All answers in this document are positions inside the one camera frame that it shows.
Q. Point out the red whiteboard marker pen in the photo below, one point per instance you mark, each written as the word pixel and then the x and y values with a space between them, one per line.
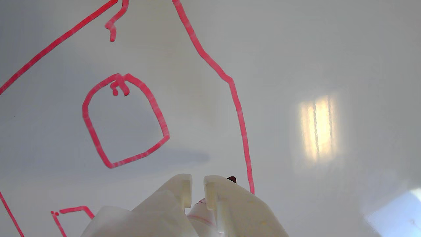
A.
pixel 199 218

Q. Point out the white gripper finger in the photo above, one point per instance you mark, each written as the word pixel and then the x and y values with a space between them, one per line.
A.
pixel 158 214
pixel 240 214

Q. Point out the white whiteboard with metal frame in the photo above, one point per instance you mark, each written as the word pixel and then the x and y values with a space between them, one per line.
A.
pixel 296 98

